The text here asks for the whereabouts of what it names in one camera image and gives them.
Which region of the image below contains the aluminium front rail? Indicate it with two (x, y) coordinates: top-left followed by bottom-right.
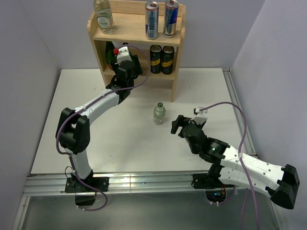
(22, 171), (206, 197)

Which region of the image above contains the aluminium right rail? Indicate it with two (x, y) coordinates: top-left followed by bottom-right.
(222, 68), (257, 154)

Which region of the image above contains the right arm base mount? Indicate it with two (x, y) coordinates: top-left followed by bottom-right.
(191, 173), (236, 205)

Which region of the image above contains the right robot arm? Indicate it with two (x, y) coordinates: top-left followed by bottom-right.
(171, 115), (300, 209)

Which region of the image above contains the clear bottle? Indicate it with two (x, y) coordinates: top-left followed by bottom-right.
(93, 0), (114, 34)
(153, 102), (166, 125)

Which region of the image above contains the Red Bull can front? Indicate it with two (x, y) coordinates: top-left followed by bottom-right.
(145, 1), (159, 40)

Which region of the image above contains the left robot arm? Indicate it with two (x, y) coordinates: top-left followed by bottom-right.
(56, 55), (142, 191)

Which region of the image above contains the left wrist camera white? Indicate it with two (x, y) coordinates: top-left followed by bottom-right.
(113, 46), (132, 65)

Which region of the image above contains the red bull can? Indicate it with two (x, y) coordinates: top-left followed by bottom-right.
(145, 1), (159, 40)
(164, 0), (179, 37)

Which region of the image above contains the black yellow can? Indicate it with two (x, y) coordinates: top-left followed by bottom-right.
(162, 46), (175, 75)
(150, 45), (162, 74)

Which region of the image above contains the left black yellow can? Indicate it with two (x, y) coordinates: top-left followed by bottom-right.
(150, 45), (162, 74)

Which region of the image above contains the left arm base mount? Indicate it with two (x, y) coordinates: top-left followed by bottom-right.
(64, 174), (109, 207)

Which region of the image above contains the wooden two-tier shelf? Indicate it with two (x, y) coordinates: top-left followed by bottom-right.
(87, 0), (186, 102)

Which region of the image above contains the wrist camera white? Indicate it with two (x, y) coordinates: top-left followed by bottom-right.
(113, 46), (132, 65)
(192, 107), (208, 125)

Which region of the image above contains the aluminium rail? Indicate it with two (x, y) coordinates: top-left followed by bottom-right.
(22, 171), (206, 197)
(222, 68), (257, 154)

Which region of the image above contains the right black yellow can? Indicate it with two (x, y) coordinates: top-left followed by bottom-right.
(162, 46), (175, 75)

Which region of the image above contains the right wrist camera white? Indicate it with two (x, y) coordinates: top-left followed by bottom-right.
(192, 107), (208, 125)

